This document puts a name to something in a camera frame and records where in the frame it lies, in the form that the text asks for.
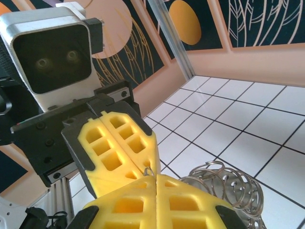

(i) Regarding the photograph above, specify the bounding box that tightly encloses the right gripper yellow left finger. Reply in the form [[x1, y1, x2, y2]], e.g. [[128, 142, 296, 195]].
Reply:
[[64, 176, 157, 229]]

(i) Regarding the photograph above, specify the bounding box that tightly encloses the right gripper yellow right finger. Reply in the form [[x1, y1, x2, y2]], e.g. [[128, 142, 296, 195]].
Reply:
[[156, 174, 248, 229]]

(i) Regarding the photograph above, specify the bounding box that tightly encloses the aluminium frame extrusion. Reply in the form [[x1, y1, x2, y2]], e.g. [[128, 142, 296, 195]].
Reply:
[[35, 177, 75, 229]]

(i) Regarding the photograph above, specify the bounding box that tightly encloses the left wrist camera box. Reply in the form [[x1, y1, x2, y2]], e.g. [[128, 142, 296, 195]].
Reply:
[[0, 1, 106, 113]]

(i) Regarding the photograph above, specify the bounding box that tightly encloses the aluminium corner post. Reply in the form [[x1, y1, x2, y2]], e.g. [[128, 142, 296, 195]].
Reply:
[[146, 0, 195, 81]]

